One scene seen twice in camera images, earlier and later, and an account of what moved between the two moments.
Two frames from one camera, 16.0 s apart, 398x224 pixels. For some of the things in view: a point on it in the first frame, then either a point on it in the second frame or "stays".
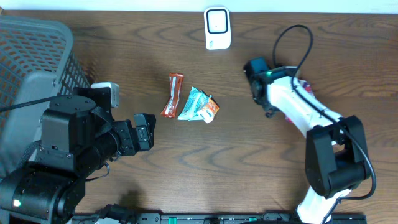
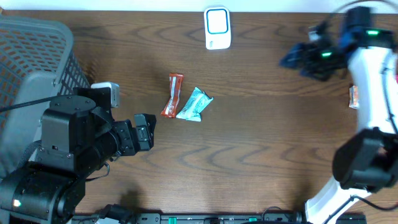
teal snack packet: [196, 99] stays
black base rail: [211, 218] stays
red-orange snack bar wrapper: [176, 83] stays
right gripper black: [270, 109] -> [297, 51]
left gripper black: [131, 137] stays
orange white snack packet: [207, 113] -> [354, 97]
